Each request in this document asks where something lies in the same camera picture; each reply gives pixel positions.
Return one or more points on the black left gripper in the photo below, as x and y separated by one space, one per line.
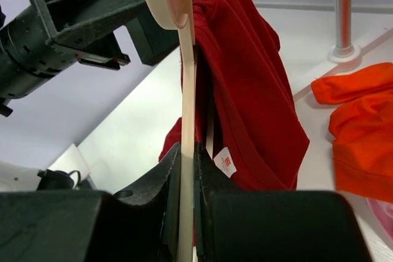
86 28

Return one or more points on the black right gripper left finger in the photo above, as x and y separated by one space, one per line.
137 223

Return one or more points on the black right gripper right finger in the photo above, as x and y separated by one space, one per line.
232 224

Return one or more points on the beige wooden hanger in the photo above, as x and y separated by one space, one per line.
178 15

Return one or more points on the dark red t shirt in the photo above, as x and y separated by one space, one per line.
258 140

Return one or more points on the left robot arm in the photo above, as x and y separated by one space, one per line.
27 60

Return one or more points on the pink t shirt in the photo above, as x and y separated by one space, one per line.
381 219

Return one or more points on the orange t shirt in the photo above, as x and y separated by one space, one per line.
362 129

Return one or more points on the white clothes rack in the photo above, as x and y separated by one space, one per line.
346 54

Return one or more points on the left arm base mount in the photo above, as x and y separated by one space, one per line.
19 179

